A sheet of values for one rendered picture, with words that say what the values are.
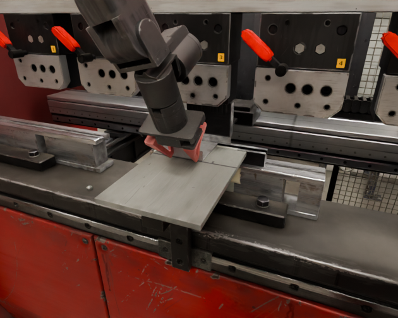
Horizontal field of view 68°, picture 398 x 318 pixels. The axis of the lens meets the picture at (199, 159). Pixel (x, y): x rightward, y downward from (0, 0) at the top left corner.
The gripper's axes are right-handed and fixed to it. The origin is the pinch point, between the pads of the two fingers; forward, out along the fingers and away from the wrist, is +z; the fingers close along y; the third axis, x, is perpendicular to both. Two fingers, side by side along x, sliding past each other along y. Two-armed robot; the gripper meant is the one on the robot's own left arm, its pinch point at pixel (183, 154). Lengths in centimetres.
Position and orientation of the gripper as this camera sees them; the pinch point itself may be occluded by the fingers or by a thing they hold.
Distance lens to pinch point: 57.7
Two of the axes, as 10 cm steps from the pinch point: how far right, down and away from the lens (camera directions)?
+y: -9.2, -1.6, 3.5
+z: 1.9, 6.1, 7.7
